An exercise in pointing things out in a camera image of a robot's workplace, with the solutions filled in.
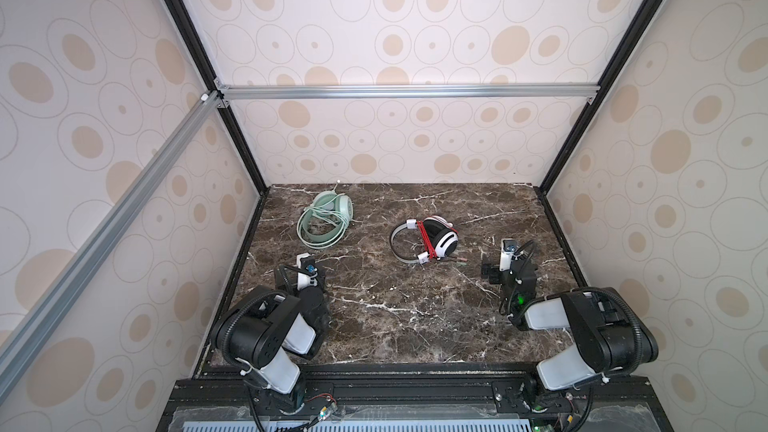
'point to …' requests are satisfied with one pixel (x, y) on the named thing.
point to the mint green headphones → (324, 222)
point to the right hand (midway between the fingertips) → (503, 253)
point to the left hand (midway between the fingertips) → (298, 260)
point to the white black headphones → (439, 236)
